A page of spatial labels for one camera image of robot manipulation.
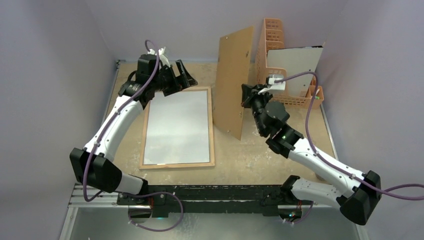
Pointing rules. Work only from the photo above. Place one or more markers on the printed photo of driver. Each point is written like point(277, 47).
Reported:
point(179, 129)

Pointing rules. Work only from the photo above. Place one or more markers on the white wooden picture frame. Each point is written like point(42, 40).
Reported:
point(145, 165)

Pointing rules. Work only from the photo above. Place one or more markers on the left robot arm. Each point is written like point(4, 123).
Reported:
point(93, 164)

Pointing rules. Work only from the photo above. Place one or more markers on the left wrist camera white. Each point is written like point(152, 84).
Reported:
point(162, 53)

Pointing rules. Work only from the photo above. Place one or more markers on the brown cardboard backing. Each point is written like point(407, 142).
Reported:
point(233, 66)

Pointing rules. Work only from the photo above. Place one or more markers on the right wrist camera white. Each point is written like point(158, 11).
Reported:
point(274, 84)

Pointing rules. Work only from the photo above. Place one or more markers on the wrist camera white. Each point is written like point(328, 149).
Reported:
point(274, 84)
point(162, 53)

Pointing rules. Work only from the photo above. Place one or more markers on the white board sheet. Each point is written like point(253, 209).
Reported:
point(296, 60)

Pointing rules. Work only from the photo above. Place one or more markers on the orange plastic file organizer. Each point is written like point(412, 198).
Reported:
point(272, 37)

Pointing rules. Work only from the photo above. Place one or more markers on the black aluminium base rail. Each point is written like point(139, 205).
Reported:
point(267, 200)

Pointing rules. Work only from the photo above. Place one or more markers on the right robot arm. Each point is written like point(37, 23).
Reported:
point(352, 191)

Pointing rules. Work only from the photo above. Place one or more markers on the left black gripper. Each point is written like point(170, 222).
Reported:
point(186, 81)

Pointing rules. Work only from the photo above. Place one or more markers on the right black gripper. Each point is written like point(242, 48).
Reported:
point(251, 95)

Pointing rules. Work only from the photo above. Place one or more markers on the white marker pen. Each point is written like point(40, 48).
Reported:
point(316, 94)

